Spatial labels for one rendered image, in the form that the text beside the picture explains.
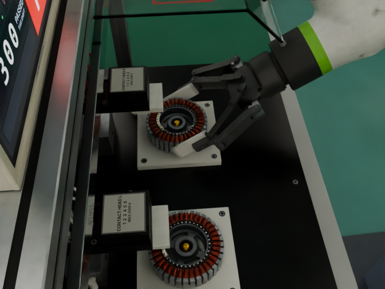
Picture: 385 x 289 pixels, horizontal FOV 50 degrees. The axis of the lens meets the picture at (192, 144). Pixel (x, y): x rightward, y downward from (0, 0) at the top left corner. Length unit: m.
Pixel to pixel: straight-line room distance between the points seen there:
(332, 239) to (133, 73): 0.43
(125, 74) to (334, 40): 0.33
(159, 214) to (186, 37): 0.56
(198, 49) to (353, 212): 0.95
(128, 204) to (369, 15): 0.44
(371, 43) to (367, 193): 1.11
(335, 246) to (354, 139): 1.20
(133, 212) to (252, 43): 0.61
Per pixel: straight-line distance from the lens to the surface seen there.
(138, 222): 0.53
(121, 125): 0.82
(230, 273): 0.65
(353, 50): 0.70
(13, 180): 0.33
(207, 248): 0.63
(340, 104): 2.02
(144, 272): 0.65
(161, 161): 0.74
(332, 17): 0.70
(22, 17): 0.39
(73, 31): 0.47
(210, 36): 1.04
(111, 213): 0.54
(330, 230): 0.75
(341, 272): 0.72
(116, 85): 0.68
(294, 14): 2.50
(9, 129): 0.33
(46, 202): 0.33
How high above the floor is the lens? 1.39
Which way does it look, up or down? 52 degrees down
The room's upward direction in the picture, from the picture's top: straight up
